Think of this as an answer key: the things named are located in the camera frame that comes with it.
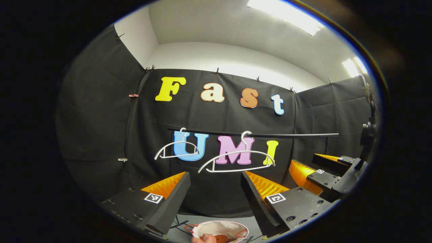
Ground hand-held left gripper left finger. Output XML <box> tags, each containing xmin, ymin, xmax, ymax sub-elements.
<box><xmin>100</xmin><ymin>171</ymin><xmax>191</xmax><ymax>236</ymax></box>

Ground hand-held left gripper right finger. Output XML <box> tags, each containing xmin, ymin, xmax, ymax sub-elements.
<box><xmin>240</xmin><ymin>171</ymin><xmax>341</xmax><ymax>239</ymax></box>

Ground white laundry hamper red handles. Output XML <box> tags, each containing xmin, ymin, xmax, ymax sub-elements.
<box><xmin>185</xmin><ymin>221</ymin><xmax>249</xmax><ymax>243</ymax></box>

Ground white plastic hanger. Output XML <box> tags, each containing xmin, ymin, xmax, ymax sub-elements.
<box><xmin>198</xmin><ymin>131</ymin><xmax>276</xmax><ymax>173</ymax></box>
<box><xmin>154</xmin><ymin>127</ymin><xmax>200</xmax><ymax>160</ymax></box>

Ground ceiling light panel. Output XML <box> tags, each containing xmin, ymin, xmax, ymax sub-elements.
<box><xmin>246</xmin><ymin>0</ymin><xmax>325</xmax><ymax>36</ymax></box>
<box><xmin>342</xmin><ymin>59</ymin><xmax>360</xmax><ymax>77</ymax></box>
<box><xmin>353</xmin><ymin>56</ymin><xmax>369</xmax><ymax>75</ymax></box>

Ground black backdrop cloth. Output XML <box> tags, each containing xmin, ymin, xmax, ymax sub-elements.
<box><xmin>56</xmin><ymin>24</ymin><xmax>373</xmax><ymax>218</ymax></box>

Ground row of black clips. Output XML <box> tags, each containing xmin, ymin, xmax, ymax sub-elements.
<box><xmin>116</xmin><ymin>33</ymin><xmax>332</xmax><ymax>95</ymax></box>

